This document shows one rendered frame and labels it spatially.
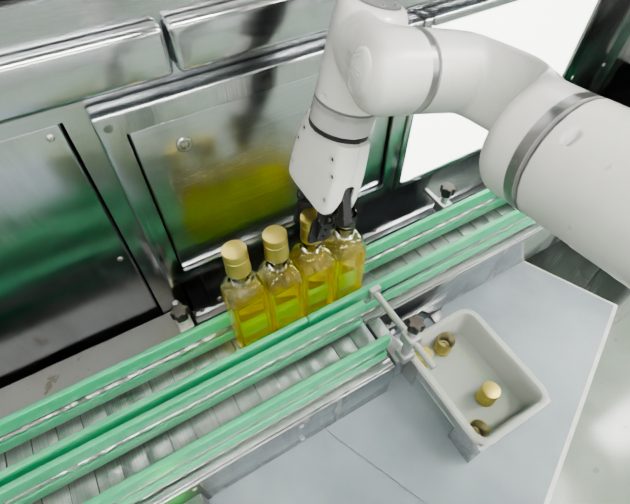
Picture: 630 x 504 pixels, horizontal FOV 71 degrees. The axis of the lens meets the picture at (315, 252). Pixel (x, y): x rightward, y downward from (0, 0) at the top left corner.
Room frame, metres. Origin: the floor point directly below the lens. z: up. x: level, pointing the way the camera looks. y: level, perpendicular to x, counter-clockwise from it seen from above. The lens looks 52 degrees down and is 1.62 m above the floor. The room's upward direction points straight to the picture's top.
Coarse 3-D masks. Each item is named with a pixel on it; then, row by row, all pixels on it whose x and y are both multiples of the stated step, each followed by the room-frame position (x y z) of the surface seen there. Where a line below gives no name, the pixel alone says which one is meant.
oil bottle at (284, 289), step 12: (264, 264) 0.39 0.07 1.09; (288, 264) 0.38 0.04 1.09; (264, 276) 0.37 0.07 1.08; (276, 276) 0.36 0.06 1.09; (288, 276) 0.37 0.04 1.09; (300, 276) 0.37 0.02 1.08; (276, 288) 0.35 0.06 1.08; (288, 288) 0.36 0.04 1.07; (300, 288) 0.37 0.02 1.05; (276, 300) 0.35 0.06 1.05; (288, 300) 0.36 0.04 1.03; (300, 300) 0.37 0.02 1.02; (276, 312) 0.35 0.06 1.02; (288, 312) 0.36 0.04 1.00; (300, 312) 0.37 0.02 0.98; (276, 324) 0.35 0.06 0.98; (288, 324) 0.36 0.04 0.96
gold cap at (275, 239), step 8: (264, 232) 0.39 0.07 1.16; (272, 232) 0.39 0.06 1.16; (280, 232) 0.39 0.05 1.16; (264, 240) 0.37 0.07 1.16; (272, 240) 0.37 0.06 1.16; (280, 240) 0.37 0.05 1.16; (264, 248) 0.38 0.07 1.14; (272, 248) 0.37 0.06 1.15; (280, 248) 0.37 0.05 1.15; (288, 248) 0.38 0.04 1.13; (272, 256) 0.37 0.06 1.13; (280, 256) 0.37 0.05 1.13; (288, 256) 0.38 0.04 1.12
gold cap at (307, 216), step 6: (306, 210) 0.43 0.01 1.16; (312, 210) 0.43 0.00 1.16; (300, 216) 0.42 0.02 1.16; (306, 216) 0.42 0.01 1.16; (312, 216) 0.42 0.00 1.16; (300, 222) 0.41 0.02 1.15; (306, 222) 0.40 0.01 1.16; (300, 228) 0.41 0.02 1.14; (306, 228) 0.40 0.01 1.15; (300, 234) 0.41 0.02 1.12; (306, 234) 0.40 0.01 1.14; (306, 240) 0.40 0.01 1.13
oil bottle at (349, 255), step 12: (324, 240) 0.44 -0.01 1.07; (336, 240) 0.43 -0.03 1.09; (348, 240) 0.43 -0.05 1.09; (360, 240) 0.43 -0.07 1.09; (336, 252) 0.42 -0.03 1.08; (348, 252) 0.42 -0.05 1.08; (360, 252) 0.42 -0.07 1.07; (336, 264) 0.41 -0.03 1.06; (348, 264) 0.41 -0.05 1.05; (360, 264) 0.43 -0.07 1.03; (336, 276) 0.41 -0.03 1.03; (348, 276) 0.42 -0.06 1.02; (360, 276) 0.43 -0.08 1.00; (336, 288) 0.41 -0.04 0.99; (348, 288) 0.42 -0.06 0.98; (336, 300) 0.41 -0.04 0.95
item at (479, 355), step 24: (456, 312) 0.45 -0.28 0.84; (432, 336) 0.41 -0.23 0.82; (456, 336) 0.43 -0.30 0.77; (480, 336) 0.41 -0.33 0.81; (456, 360) 0.38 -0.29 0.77; (480, 360) 0.38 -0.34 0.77; (504, 360) 0.36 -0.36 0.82; (432, 384) 0.30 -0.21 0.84; (456, 384) 0.33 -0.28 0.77; (480, 384) 0.33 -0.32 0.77; (504, 384) 0.33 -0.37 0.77; (528, 384) 0.31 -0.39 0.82; (456, 408) 0.26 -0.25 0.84; (480, 408) 0.28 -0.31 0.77; (504, 408) 0.28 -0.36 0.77; (528, 408) 0.26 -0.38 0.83; (504, 432) 0.22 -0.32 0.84
